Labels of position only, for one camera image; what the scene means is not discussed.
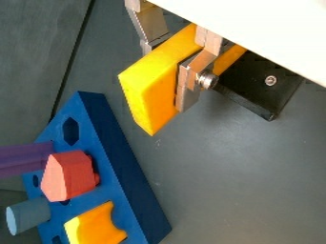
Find light blue cylinder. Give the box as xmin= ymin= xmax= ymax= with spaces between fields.
xmin=5 ymin=197 xmax=50 ymax=235

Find purple star prism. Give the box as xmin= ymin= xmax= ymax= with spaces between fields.
xmin=0 ymin=141 xmax=54 ymax=178

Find red pentagon block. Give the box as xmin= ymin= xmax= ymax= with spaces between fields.
xmin=40 ymin=151 xmax=98 ymax=202

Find yellow arch block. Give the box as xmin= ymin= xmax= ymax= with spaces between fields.
xmin=64 ymin=201 xmax=126 ymax=244

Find yellow double-square block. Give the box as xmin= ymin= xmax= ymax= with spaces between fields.
xmin=118 ymin=24 xmax=245 ymax=135

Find black curved stand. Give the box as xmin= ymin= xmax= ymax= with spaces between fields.
xmin=213 ymin=51 xmax=303 ymax=121

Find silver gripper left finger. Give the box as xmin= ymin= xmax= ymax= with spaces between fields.
xmin=122 ymin=0 xmax=171 ymax=55

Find blue peg board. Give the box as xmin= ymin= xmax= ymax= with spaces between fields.
xmin=37 ymin=91 xmax=172 ymax=244

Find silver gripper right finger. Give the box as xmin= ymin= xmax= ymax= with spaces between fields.
xmin=175 ymin=26 xmax=233 ymax=112

